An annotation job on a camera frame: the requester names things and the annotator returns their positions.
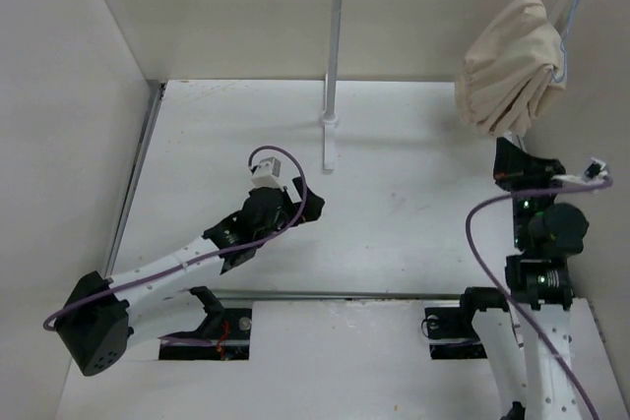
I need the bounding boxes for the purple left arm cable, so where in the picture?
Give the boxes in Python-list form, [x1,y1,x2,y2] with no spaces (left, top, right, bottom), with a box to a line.
[42,145,310,347]

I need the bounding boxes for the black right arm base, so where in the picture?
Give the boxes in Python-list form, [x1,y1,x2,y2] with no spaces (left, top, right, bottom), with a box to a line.
[420,287,509,360]

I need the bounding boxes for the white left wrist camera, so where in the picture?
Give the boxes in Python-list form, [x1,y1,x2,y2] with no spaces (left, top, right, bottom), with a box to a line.
[251,157,284,189]

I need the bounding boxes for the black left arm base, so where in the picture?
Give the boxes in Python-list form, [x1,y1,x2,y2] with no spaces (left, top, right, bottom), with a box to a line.
[157,286,253,361]

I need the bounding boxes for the aluminium left frame rail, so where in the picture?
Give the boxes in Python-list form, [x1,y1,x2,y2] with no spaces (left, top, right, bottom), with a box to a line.
[100,80,167,275]

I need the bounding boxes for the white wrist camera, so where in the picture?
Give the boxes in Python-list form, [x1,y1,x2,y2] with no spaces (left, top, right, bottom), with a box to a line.
[251,157,284,189]
[552,157,609,187]

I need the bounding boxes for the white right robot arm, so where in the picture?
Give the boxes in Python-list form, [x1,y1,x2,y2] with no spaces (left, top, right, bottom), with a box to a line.
[456,138,599,419]

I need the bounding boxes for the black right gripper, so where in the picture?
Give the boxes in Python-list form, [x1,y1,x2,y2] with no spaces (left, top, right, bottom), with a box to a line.
[494,136,568,251]

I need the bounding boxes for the beige trousers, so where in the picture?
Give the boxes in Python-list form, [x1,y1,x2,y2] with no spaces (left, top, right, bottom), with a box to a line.
[454,0,566,137]

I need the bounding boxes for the white centre rack pole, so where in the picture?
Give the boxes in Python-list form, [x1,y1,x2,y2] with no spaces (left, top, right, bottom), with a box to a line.
[320,0,343,173]

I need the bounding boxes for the aluminium front frame rail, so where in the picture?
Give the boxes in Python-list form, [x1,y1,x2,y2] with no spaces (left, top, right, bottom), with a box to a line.
[214,289,460,301]

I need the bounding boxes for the aluminium frame rail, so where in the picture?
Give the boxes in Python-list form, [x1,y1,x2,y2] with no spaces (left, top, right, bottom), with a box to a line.
[100,80,167,275]
[214,289,460,301]

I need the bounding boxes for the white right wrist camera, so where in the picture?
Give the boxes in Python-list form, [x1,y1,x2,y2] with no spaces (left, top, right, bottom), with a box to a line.
[552,157,609,187]

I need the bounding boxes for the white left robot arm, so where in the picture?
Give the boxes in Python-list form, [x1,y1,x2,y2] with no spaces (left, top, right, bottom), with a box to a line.
[52,177,326,377]

